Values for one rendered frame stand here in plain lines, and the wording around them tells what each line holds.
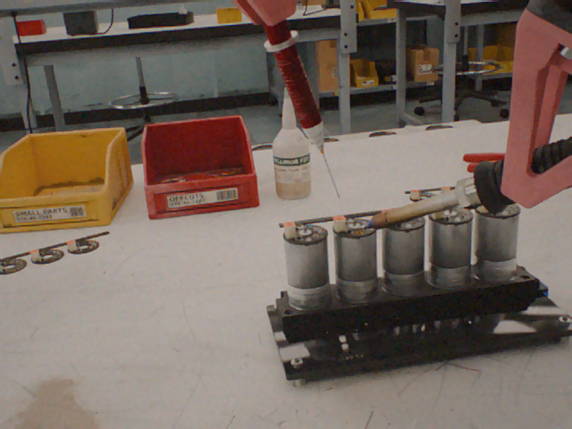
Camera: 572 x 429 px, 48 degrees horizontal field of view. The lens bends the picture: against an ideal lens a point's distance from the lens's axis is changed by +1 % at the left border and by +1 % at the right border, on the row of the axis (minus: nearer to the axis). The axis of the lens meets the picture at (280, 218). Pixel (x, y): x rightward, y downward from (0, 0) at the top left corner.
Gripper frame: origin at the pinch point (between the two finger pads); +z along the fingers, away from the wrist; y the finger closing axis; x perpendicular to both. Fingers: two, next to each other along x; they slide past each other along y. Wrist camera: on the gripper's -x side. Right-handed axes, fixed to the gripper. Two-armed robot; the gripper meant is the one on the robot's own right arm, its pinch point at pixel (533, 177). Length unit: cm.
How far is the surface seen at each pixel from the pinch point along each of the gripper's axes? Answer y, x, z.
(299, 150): -17.2, -18.8, 16.5
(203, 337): 5.1, -9.8, 17.0
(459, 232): -3.8, -1.7, 6.5
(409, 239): -1.7, -3.6, 7.4
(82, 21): -135, -179, 99
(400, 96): -279, -97, 117
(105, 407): 12.4, -9.8, 17.0
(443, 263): -3.4, -1.5, 8.5
